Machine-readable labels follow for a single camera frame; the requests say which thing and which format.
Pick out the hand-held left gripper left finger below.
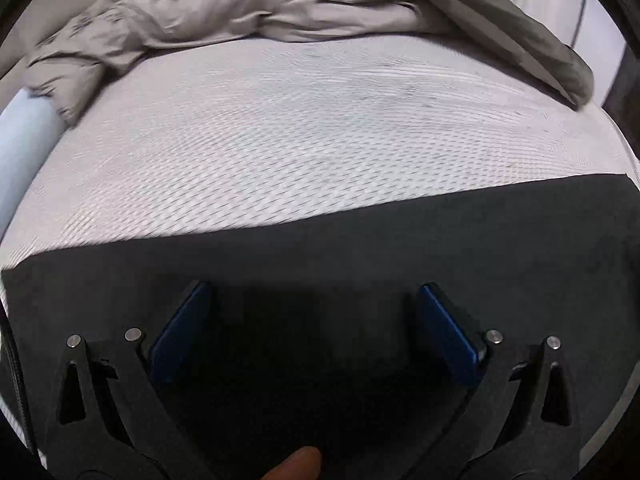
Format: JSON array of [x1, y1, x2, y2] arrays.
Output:
[[42, 280, 216, 480]]

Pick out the light blue bolster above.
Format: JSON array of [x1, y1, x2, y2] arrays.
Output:
[[0, 95, 68, 241]]

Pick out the white quilted mattress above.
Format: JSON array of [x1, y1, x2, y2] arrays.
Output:
[[0, 35, 640, 456]]

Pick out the beige headboard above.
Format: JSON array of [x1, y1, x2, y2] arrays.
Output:
[[0, 0, 131, 93]]

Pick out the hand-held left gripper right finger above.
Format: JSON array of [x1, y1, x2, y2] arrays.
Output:
[[400, 282, 583, 480]]

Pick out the person's left hand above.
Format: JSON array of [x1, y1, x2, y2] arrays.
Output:
[[262, 447, 323, 480]]

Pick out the light grey crumpled blanket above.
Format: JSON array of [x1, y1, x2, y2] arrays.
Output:
[[22, 0, 451, 126]]

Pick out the white curtain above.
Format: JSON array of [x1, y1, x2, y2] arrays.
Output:
[[502, 0, 628, 106]]

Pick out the black pants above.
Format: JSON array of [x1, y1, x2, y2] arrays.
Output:
[[0, 174, 640, 480]]

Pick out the dark grey duvet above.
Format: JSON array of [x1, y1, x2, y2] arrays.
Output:
[[370, 0, 596, 111]]

